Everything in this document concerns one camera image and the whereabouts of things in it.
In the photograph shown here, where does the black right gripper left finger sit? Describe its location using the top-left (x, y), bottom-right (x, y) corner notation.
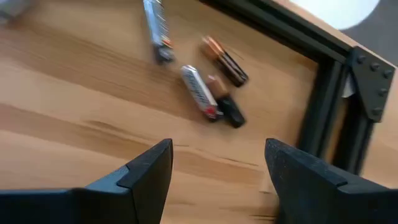
top-left (0, 138), bottom-right (174, 224)

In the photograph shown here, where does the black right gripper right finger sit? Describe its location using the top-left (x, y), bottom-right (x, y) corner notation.
top-left (264, 138), bottom-right (398, 224)

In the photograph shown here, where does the silver Energizer battery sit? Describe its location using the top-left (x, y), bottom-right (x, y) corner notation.
top-left (179, 64), bottom-right (224, 123)

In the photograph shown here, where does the white paper tag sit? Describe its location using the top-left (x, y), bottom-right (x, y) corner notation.
top-left (341, 74), bottom-right (357, 99)

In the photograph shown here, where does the black copper Duracell battery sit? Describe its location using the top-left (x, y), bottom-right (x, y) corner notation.
top-left (200, 35), bottom-right (250, 88)
top-left (204, 74), bottom-right (247, 129)

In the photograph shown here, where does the silver and black battery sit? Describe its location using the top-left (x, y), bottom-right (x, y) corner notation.
top-left (142, 0), bottom-right (175, 65)

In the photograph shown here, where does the white round stool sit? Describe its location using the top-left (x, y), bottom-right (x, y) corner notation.
top-left (288, 0), bottom-right (382, 31)

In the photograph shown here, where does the black frame corner bracket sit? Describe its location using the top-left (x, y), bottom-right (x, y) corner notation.
top-left (347, 45), bottom-right (397, 124)

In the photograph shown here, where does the black aluminium table frame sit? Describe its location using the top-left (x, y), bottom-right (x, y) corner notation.
top-left (198, 0), bottom-right (397, 175)

